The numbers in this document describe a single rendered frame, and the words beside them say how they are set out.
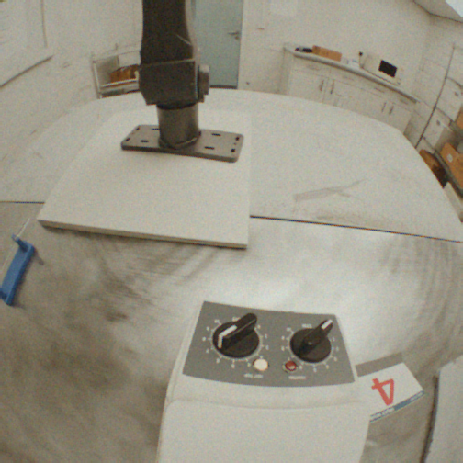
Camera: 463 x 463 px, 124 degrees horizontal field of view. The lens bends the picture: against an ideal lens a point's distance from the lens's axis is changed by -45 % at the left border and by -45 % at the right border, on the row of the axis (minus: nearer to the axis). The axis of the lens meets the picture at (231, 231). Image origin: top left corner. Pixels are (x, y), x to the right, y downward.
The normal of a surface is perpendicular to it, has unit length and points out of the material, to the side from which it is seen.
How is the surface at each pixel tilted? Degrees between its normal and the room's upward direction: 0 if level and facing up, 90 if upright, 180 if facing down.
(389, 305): 0
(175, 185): 2
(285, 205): 0
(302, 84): 90
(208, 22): 90
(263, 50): 90
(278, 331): 30
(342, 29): 90
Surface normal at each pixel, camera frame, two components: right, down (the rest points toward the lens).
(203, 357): 0.11, -0.90
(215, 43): -0.07, 0.81
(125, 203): 0.07, -0.55
